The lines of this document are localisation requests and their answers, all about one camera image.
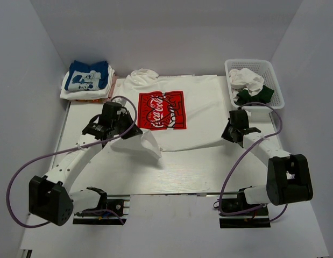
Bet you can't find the white t shirt red print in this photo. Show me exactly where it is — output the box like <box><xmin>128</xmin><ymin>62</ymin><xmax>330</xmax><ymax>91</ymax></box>
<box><xmin>114</xmin><ymin>69</ymin><xmax>228</xmax><ymax>152</ymax></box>

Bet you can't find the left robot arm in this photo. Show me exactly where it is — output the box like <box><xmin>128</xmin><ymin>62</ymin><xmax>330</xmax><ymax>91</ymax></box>
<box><xmin>29</xmin><ymin>98</ymin><xmax>143</xmax><ymax>226</ymax></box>

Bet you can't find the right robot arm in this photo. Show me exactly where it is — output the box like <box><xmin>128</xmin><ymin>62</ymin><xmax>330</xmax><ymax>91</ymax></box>
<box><xmin>218</xmin><ymin>109</ymin><xmax>314</xmax><ymax>216</ymax></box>

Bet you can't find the white folded shirt in stack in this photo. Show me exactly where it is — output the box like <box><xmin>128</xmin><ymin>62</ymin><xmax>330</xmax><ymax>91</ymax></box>
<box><xmin>60</xmin><ymin>66</ymin><xmax>115</xmax><ymax>101</ymax></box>

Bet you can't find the orange shirt under stack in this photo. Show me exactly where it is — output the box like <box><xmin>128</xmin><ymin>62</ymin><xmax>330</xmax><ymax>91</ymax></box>
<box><xmin>75</xmin><ymin>99</ymin><xmax>103</xmax><ymax>103</ymax></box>

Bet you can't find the dark green shirt in basket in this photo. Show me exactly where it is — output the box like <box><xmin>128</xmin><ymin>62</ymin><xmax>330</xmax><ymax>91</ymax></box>
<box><xmin>235</xmin><ymin>85</ymin><xmax>274</xmax><ymax>105</ymax></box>

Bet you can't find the white shirt in basket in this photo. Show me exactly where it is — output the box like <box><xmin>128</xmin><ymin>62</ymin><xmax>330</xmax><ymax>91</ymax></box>
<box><xmin>229</xmin><ymin>68</ymin><xmax>265</xmax><ymax>97</ymax></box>

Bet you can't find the blue printed t shirt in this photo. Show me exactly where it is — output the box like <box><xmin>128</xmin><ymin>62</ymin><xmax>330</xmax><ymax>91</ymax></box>
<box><xmin>64</xmin><ymin>60</ymin><xmax>109</xmax><ymax>92</ymax></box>

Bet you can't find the white plastic basket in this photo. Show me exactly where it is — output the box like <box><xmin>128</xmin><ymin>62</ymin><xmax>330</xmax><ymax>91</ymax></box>
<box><xmin>224</xmin><ymin>59</ymin><xmax>285</xmax><ymax>109</ymax></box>

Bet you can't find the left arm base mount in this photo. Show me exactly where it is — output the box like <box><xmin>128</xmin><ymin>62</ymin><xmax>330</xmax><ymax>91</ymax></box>
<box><xmin>70</xmin><ymin>187</ymin><xmax>131</xmax><ymax>226</ymax></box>

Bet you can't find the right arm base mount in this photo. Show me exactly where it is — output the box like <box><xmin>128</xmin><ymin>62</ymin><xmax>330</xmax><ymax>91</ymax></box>
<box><xmin>213</xmin><ymin>186</ymin><xmax>271</xmax><ymax>229</ymax></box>

